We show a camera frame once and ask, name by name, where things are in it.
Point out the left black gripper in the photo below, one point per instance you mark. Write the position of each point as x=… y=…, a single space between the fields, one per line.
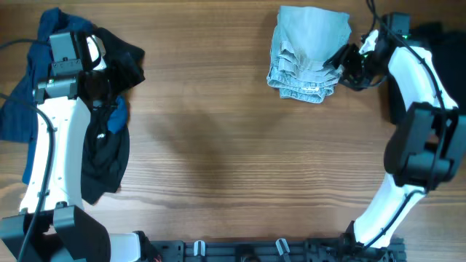
x=100 y=101

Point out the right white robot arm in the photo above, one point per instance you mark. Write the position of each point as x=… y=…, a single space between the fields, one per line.
x=429 y=140

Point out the blue shirt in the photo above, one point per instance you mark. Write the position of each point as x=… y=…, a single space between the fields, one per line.
x=19 y=124

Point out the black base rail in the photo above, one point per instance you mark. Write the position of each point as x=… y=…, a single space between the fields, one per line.
x=309 y=250

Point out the light blue denim shorts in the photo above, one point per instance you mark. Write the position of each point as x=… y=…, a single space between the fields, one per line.
x=303 y=40

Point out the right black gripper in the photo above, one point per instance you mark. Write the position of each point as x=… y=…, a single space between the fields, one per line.
x=344 y=57

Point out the dark folded garment on right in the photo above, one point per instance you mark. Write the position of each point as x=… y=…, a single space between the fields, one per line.
x=448 y=50

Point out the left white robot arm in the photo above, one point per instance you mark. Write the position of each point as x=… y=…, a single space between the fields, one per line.
x=52 y=224

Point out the black garment on left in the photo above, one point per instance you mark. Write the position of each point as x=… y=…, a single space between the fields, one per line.
x=107 y=140

